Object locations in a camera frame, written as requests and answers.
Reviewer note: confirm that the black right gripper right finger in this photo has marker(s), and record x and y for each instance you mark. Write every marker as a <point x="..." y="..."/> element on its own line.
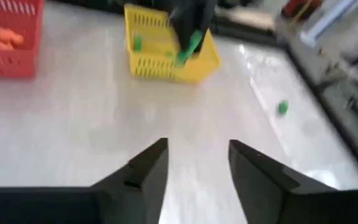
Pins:
<point x="275" y="202"/>

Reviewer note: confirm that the yellow plastic basket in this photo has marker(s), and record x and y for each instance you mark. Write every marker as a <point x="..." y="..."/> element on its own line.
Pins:
<point x="154" y="67"/>

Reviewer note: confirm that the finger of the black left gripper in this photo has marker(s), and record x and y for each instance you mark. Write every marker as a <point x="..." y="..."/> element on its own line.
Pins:
<point x="182" y="21"/>
<point x="207" y="15"/>

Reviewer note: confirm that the red plastic basket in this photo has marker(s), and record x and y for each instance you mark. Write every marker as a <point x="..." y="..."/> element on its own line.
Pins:
<point x="11" y="62"/>

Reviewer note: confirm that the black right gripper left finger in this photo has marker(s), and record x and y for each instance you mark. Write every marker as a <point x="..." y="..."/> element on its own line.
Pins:
<point x="120" y="202"/>

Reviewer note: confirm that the green Halloween decoration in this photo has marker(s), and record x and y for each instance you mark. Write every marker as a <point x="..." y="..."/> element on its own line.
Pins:
<point x="138" y="43"/>
<point x="185" y="56"/>
<point x="283" y="107"/>

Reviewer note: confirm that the orange Halloween decoration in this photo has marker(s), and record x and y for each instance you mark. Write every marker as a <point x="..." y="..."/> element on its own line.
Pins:
<point x="8" y="35"/>

